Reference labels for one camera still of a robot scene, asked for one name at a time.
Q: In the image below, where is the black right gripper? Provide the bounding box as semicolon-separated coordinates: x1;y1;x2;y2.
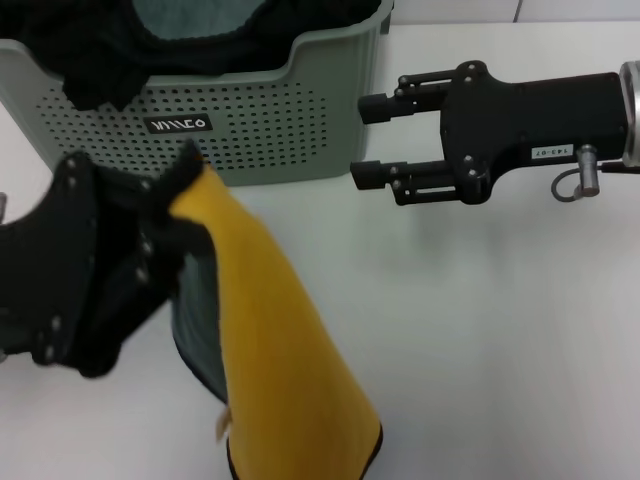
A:
357;59;630;207

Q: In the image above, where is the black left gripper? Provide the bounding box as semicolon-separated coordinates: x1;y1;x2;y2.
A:
0;140;217;380

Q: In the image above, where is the yellow towel with black edge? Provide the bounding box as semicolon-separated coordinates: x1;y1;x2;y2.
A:
167;159;385;480

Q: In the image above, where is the green perforated storage box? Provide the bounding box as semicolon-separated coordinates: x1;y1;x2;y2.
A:
0;0;397;190

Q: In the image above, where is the teal towel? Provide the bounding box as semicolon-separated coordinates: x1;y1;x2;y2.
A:
131;0;267;42

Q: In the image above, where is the black cloth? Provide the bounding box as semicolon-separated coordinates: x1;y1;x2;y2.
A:
0;0;381;114

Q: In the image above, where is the dark right gripper cable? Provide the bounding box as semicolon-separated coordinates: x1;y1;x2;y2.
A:
550;161;640;203

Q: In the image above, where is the silver right cable connector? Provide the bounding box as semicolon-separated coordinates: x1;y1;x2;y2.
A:
576;143;601;198

